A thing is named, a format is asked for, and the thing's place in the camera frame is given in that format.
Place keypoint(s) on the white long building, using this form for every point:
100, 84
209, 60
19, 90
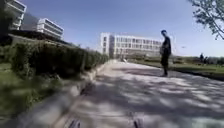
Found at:
133, 45

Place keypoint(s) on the grey paved path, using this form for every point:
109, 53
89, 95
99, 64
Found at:
140, 90

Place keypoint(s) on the person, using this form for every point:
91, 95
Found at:
165, 50

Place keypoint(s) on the green hedge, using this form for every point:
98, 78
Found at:
56, 58

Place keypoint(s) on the robot's own part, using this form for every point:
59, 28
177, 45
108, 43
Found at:
74, 124
138, 123

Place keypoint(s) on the stone kerb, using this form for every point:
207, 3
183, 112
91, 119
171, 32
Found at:
50, 108

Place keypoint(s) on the grass lawn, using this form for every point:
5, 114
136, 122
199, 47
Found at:
196, 66

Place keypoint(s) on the white tiered building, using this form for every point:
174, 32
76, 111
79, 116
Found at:
36, 26

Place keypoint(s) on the grass strip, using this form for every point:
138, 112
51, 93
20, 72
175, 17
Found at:
16, 90

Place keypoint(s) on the tree with green leaves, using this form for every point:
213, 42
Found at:
210, 15

